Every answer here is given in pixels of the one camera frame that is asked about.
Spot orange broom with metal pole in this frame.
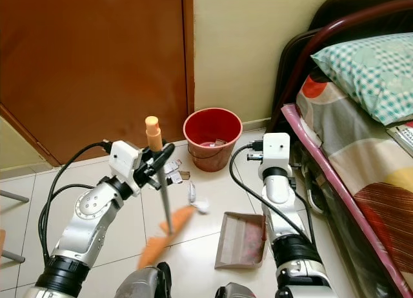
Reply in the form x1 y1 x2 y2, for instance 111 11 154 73
137 115 196 270

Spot brown dustpan with red handle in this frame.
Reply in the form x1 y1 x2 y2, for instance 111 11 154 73
215 211 269 270

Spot white crumpled paper scrap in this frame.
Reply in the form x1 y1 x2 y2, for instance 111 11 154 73
187 182 211 215

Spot red plastic bucket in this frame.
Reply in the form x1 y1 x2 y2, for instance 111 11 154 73
183 108 243 174

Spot grey left robot leg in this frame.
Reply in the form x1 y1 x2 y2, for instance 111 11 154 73
114 262 172 298

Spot grey robot leg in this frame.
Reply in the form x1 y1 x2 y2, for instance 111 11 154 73
114 262 172 298
216 282 256 298

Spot brown wooden door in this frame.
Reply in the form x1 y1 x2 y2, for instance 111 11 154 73
0 0 196 168

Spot grey metal furniture leg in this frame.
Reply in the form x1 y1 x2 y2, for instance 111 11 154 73
0 190 30 204

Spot grey right robot leg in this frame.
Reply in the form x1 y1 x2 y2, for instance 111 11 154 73
216 282 256 298

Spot dark brown bed headboard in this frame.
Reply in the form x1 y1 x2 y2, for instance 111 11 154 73
270 0 413 134

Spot patterned grey orange bed sheet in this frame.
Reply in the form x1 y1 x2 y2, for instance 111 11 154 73
296 75 413 276

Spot green checked pillow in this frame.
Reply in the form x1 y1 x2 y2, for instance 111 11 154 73
311 32 413 126

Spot grey remote control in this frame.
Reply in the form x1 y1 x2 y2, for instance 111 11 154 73
386 123 413 159

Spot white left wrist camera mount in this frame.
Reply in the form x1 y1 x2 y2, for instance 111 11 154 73
109 141 143 181

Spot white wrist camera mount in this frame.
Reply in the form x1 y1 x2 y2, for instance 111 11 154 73
261 133 292 170
109 141 143 181

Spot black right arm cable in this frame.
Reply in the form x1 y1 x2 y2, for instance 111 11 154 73
228 141 317 247

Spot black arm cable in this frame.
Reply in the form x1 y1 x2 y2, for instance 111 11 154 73
39 141 114 266
228 141 317 247

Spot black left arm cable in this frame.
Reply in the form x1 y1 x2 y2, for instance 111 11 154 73
39 141 114 266

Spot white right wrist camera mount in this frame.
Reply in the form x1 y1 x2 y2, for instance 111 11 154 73
261 133 292 170

